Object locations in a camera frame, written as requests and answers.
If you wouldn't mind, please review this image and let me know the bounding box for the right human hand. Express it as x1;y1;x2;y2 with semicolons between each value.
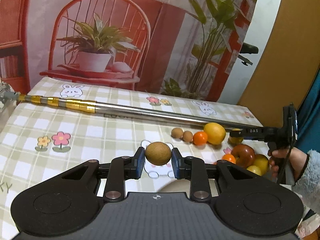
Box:
267;147;308;181

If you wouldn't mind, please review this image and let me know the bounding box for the green yellow pear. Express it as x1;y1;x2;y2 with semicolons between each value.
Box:
228;128;244;145

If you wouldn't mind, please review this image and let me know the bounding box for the beige round plate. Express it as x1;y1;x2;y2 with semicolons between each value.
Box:
157;179;190;195

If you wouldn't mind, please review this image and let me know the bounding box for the small yellow fruit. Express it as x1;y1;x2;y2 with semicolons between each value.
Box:
247;165;262;176

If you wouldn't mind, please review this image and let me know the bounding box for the brown longan fruit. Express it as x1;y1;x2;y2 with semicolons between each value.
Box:
145;142;171;166

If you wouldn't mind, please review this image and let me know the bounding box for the telescopic metal pole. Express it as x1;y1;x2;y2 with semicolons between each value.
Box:
1;82;255;129

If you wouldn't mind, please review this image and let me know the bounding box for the black office chair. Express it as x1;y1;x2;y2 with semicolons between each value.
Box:
238;42;259;66

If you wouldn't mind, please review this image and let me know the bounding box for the brown longan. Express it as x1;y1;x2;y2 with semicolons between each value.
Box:
171;127;184;139
182;131;193;142

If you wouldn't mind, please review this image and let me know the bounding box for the checkered bunny tablecloth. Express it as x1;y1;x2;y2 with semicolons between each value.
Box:
1;77;261;239

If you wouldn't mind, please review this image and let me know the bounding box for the wooden headboard panel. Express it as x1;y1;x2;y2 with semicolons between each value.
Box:
239;0;319;127

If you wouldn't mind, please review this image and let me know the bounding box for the yellow lemon by pole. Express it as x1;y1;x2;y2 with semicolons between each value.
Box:
203;122;226;145

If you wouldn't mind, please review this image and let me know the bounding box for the fuzzy grey sleeve forearm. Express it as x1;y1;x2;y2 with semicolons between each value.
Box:
292;150;319;214

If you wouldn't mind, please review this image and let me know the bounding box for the small tangerine by lemon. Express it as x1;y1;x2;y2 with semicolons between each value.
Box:
193;131;208;146

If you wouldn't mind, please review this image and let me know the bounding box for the yellow citrus fruit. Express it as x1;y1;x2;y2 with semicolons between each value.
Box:
253;154;269;176

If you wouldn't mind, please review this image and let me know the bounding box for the printed room backdrop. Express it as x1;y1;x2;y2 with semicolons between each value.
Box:
1;0;258;101

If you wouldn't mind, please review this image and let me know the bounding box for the red apple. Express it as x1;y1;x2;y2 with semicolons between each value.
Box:
231;144;255;168

